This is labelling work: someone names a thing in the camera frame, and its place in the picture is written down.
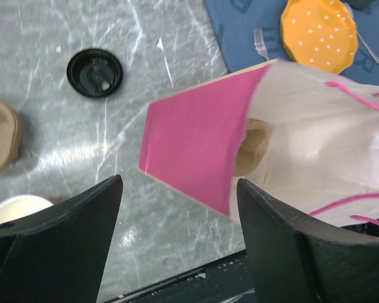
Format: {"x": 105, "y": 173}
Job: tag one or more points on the orange dotted plate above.
{"x": 320, "y": 34}

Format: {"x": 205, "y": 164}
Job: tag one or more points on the brown paper coffee cup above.
{"x": 20, "y": 206}

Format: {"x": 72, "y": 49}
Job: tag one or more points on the silver fork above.
{"x": 260, "y": 44}

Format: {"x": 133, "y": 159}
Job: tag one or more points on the blue lettered cloth placemat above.
{"x": 234, "y": 22}

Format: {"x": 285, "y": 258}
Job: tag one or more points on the brown pulp cup carrier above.
{"x": 253, "y": 147}
{"x": 10, "y": 135}

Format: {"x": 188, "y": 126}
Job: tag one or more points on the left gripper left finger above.
{"x": 59, "y": 254}

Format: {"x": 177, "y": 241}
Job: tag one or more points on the dark green mug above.
{"x": 360, "y": 4}

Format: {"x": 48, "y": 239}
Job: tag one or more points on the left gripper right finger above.
{"x": 297, "y": 258}

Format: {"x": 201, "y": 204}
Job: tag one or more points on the black plastic cup lid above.
{"x": 95, "y": 73}

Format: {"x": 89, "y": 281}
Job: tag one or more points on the black mounting base rail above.
{"x": 227, "y": 279}

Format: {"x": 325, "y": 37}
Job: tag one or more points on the silver spoon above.
{"x": 373, "y": 54}

